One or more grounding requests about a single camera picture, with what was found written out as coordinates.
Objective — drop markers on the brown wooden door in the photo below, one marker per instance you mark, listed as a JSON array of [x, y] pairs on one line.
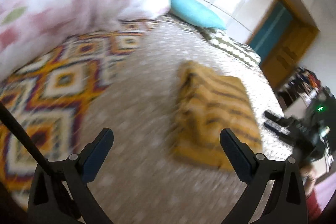
[[283, 59]]

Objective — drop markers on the yellow striped knit sweater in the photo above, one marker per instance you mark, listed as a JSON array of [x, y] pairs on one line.
[[207, 103]]

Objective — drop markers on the beige quilted bed cover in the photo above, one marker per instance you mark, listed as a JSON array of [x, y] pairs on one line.
[[141, 181]]

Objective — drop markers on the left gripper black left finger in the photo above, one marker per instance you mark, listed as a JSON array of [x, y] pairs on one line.
[[94, 154]]

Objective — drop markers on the pink floral duvet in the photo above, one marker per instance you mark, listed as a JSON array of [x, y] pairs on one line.
[[30, 28]]

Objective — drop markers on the colourful geometric bed sheet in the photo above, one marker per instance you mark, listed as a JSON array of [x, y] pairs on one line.
[[50, 95]]

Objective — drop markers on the shoe rack with clutter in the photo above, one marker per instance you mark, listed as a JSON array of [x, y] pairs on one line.
[[302, 84]]

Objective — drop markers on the teal cushion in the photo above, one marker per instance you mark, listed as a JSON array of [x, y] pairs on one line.
[[197, 14]]

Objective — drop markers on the teal door curtain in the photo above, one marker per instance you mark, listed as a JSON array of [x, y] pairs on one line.
[[271, 31]]

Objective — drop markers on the green patterned bolster pillow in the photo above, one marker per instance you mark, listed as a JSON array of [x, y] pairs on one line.
[[240, 51]]

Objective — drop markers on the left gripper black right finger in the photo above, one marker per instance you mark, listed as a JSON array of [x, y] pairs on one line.
[[241, 157]]

